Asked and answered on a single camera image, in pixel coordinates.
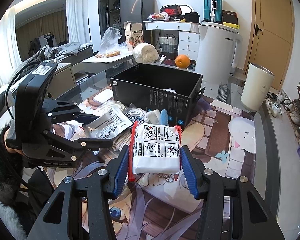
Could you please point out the white desk with drawers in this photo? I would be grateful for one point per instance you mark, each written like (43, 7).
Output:
(187, 37)

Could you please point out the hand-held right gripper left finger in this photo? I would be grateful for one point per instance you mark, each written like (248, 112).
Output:
(121, 172)

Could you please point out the orange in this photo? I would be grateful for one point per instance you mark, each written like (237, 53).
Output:
(182, 61)

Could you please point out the grey woven basket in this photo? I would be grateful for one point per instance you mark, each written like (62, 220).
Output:
(168, 43)

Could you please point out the white side table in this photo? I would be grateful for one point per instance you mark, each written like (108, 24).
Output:
(107, 62)

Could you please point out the pile of small orange fruits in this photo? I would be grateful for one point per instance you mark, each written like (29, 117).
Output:
(107, 54)

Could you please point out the black cardboard box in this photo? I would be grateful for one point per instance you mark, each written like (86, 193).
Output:
(145, 97)

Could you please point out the stack of dark boxes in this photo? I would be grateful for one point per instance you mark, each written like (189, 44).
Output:
(229, 17)

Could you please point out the black bag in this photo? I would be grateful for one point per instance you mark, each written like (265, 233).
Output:
(192, 17)

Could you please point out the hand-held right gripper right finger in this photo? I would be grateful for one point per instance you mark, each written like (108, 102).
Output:
(190, 172)

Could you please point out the printed cartoon table mat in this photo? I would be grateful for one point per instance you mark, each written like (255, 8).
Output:
(215, 142)

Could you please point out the white curtain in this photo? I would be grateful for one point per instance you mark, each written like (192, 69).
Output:
(77, 17)

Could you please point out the white rounded frame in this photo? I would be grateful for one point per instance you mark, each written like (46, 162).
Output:
(188, 6)

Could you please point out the plastic bag of food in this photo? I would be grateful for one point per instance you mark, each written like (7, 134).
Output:
(158, 17)

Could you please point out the wrapped round cabbage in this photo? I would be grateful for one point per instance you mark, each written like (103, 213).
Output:
(145, 53)

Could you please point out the teal suitcase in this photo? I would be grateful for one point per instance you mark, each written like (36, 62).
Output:
(212, 5)

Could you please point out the pile of white sneakers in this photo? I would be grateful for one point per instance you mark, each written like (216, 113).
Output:
(282, 105)

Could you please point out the dark glass wardrobe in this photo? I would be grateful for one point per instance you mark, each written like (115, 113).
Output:
(107, 5)

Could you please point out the bag of white shoelaces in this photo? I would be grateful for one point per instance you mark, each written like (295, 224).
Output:
(137, 115)

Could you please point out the white printed plastic packet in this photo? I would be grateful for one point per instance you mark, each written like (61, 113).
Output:
(168, 90)
(107, 123)

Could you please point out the red white wet wipes packet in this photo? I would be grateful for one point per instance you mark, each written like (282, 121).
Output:
(155, 155)

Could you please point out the red black shoebox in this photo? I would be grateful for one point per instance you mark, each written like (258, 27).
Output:
(170, 10)

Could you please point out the printed fruit carton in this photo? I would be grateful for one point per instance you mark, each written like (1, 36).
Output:
(133, 37)

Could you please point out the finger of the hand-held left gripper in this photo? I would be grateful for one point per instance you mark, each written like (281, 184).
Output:
(86, 118)
(97, 143)

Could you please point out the clear plastic bag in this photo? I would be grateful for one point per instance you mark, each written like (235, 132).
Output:
(111, 40)

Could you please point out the wooden door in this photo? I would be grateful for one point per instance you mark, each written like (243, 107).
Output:
(272, 30)

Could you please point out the grey clothes pile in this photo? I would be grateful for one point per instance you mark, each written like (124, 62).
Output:
(67, 50)

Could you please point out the beige curtain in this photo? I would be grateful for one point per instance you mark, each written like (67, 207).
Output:
(32, 32)

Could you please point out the white cylindrical appliance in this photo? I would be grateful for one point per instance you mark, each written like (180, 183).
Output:
(215, 52)

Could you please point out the dark grey fridge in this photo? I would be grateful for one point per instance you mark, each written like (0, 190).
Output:
(135, 10)

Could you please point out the cream cylindrical bin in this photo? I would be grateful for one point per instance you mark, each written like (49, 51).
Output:
(256, 87)

